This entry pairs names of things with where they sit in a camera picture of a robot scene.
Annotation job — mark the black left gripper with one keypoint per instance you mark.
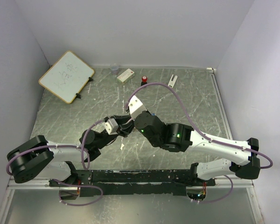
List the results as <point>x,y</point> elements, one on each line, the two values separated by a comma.
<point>125,129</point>

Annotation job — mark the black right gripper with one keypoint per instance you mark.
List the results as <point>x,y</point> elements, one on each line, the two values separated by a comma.
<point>146,111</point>

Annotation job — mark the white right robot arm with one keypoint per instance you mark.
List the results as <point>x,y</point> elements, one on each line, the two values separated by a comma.
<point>235,157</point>

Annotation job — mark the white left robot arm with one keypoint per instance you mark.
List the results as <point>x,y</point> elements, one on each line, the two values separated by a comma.
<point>40,158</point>

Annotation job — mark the white plastic clip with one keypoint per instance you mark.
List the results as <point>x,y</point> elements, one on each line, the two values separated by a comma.
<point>172,80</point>

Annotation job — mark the red black stamp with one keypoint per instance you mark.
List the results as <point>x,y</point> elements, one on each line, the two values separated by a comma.
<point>143,80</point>

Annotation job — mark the white cardboard box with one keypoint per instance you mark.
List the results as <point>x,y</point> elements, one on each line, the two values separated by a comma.
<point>125,76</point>

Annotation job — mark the clear plastic cup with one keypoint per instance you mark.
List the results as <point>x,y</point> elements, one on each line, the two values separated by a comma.
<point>114,69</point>

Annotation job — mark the wood framed whiteboard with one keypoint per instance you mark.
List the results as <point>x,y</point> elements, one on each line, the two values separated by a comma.
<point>67,77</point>

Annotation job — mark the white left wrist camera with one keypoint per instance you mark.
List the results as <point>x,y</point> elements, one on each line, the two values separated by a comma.
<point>111,126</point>

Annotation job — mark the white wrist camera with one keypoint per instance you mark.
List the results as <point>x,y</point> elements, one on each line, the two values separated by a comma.
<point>111,126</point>
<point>135,107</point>

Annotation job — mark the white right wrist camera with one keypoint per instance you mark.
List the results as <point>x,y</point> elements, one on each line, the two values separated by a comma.
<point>135,107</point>

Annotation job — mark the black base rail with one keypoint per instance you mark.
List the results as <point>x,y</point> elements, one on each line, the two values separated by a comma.
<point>129,182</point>

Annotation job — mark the white corner bracket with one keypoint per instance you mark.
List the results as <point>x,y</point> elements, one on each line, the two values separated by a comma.
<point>211,69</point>

